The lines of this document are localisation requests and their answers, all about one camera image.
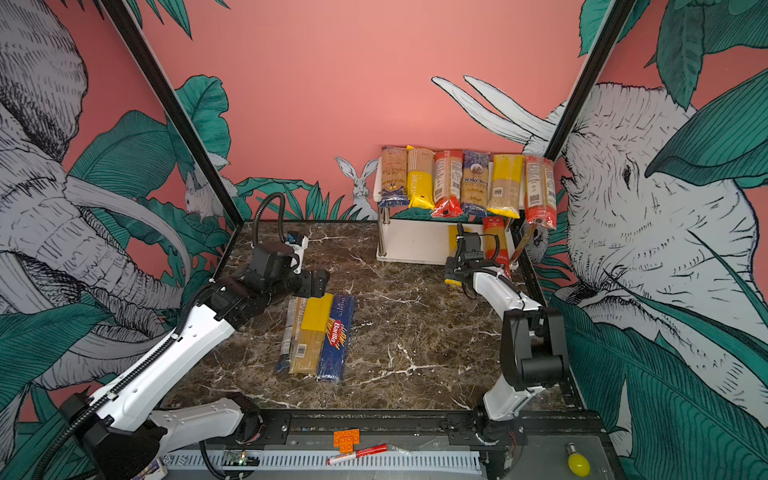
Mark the blue-bottom spaghetti bag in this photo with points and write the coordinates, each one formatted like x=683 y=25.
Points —
x=393 y=162

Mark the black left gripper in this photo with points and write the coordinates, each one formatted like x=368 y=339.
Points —
x=308 y=289

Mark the plain yellow spaghetti bag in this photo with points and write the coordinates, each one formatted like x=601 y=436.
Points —
x=453 y=261

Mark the red white marker pen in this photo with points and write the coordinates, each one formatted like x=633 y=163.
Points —
x=354 y=455

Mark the blue portrait spaghetti bag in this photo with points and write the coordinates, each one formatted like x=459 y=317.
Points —
x=475 y=182

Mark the yellow label spaghetti bag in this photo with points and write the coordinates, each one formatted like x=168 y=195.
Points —
x=310 y=319

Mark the yellow light bulb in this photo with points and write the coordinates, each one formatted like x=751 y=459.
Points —
x=578 y=464

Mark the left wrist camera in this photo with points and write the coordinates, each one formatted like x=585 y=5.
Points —
x=299 y=243

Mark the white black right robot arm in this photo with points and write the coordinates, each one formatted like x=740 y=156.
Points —
x=533 y=349

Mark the red double spaghetti bag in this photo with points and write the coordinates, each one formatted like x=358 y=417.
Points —
x=540 y=194

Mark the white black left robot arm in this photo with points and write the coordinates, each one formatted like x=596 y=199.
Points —
x=119 y=426

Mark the blue Barilla spaghetti box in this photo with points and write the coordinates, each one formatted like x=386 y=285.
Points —
x=337 y=338

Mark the white perforated cable tray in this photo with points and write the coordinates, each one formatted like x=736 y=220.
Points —
x=317 y=460

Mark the orange plastic block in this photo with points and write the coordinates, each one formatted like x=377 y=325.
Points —
x=346 y=440

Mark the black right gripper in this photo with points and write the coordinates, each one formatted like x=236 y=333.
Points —
x=451 y=270

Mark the white two-tier shelf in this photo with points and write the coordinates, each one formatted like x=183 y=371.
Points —
x=413 y=235

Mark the clear blue-end spaghetti bag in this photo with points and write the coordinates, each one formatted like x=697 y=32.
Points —
x=287 y=336

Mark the yellow-end spaghetti bag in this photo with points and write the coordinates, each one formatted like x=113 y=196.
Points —
x=419 y=183

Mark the red yellow narrow spaghetti bag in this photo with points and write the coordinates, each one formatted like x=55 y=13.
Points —
x=494 y=241

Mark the yellow-top spaghetti bag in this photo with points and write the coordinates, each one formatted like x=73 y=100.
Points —
x=505 y=188

